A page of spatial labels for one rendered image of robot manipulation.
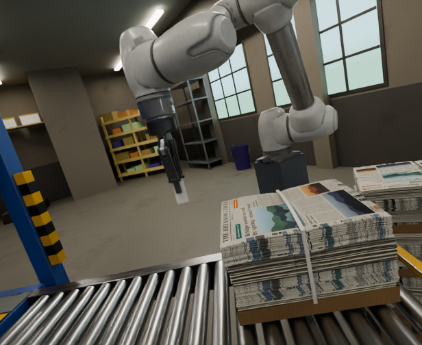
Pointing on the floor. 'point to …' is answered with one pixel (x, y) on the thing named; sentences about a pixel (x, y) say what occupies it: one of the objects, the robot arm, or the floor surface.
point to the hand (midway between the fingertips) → (180, 192)
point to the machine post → (9, 193)
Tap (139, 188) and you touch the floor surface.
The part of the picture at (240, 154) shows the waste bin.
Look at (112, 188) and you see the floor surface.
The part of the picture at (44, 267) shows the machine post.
